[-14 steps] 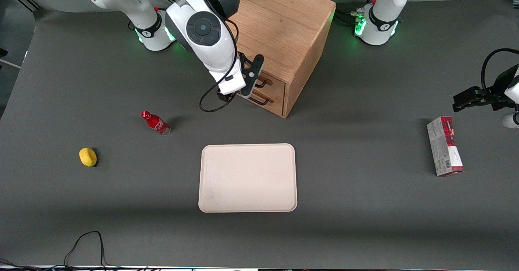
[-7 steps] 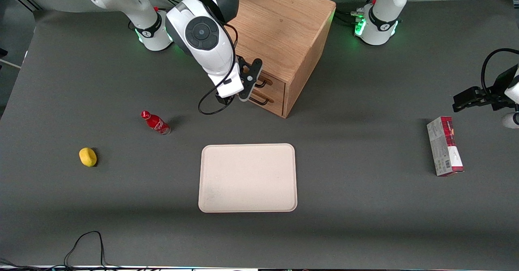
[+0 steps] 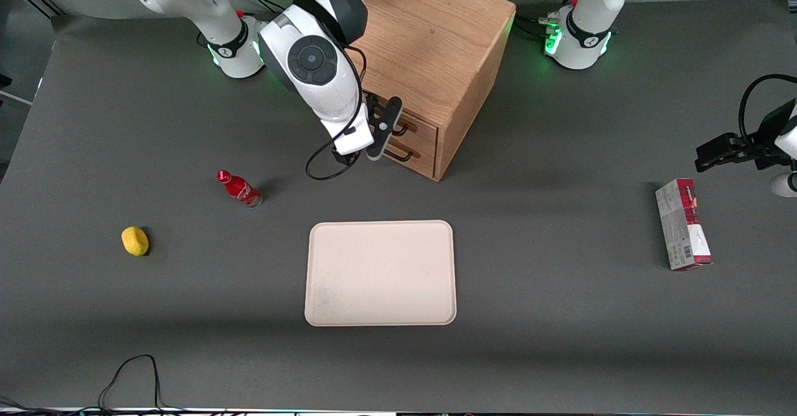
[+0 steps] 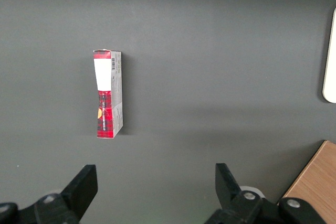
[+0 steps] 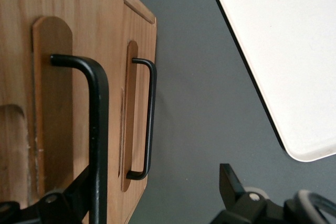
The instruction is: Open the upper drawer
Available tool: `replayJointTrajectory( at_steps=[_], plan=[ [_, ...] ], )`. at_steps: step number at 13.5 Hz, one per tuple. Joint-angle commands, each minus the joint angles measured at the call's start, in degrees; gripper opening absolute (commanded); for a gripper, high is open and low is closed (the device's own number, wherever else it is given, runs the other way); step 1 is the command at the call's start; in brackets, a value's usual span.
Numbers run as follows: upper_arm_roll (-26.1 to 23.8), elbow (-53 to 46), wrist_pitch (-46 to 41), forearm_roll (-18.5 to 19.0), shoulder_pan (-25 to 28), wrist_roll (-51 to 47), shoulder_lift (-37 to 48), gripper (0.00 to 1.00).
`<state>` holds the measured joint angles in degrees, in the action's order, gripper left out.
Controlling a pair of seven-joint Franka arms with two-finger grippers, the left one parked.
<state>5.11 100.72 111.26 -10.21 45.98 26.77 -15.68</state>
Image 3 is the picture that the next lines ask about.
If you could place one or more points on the yellow lemon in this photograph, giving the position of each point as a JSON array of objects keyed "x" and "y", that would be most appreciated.
[{"x": 135, "y": 241}]

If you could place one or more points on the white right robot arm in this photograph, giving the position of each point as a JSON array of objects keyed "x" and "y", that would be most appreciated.
[{"x": 324, "y": 101}]

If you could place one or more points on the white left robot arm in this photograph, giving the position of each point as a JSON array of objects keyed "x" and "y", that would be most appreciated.
[{"x": 585, "y": 30}]

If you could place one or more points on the red plaid carton box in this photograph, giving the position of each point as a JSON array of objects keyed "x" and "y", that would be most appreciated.
[{"x": 682, "y": 229}]

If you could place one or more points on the beige rectangular tray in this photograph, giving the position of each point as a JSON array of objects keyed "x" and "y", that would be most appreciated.
[{"x": 380, "y": 273}]

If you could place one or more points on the wooden drawer cabinet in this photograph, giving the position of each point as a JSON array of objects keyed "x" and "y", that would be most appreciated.
[{"x": 429, "y": 30}]

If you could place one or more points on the red cola bottle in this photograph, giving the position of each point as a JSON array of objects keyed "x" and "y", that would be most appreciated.
[{"x": 240, "y": 189}]

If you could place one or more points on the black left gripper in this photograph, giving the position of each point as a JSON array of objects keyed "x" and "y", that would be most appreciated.
[{"x": 767, "y": 144}]

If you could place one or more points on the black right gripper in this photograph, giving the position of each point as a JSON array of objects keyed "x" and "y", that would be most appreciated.
[{"x": 370, "y": 102}]

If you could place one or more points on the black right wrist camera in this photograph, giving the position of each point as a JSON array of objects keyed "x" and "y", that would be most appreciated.
[{"x": 346, "y": 156}]

